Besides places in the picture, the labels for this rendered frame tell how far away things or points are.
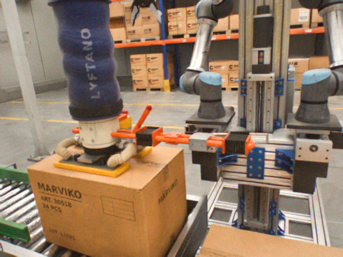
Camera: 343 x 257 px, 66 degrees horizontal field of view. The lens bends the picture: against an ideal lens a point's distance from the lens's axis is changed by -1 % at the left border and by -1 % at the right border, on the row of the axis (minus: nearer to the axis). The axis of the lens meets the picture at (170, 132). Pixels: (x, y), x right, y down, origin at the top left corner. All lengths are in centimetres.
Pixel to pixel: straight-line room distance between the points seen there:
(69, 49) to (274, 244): 118
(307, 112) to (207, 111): 47
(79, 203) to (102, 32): 69
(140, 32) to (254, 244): 822
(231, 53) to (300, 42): 207
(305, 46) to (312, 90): 795
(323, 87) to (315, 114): 12
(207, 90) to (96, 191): 73
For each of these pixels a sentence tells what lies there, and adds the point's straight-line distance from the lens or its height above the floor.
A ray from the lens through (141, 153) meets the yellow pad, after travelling 120.
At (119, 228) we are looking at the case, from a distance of 113.
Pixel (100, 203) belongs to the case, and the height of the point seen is 85.
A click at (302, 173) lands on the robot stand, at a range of 136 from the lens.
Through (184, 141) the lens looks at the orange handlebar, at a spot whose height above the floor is 108.
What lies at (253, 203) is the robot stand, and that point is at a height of 47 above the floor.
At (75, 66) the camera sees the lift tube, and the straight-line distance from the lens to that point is 109.
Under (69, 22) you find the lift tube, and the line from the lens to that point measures 110.
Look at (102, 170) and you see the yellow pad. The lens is 110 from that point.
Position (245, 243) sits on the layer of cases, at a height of 54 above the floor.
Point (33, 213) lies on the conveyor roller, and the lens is 182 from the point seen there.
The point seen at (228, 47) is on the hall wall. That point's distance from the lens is 947.
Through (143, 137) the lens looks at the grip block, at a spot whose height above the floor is 109.
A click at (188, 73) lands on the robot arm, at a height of 127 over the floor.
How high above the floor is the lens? 142
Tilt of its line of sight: 18 degrees down
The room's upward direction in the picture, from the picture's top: 4 degrees counter-clockwise
